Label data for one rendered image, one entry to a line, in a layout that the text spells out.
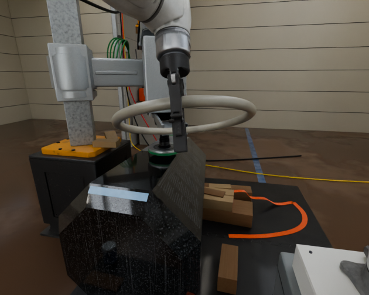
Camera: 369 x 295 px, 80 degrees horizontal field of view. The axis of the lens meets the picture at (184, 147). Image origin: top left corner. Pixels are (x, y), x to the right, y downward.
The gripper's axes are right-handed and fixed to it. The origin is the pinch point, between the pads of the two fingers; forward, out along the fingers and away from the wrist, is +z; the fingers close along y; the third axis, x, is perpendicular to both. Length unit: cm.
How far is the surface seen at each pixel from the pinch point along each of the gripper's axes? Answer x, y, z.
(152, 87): 19, 68, -39
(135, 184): 29, 54, 14
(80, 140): 94, 122, -20
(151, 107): 6.4, -0.3, -8.3
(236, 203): -37, 167, 49
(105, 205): 41, 48, 23
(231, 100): -13.8, 2.9, -9.0
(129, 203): 30, 47, 22
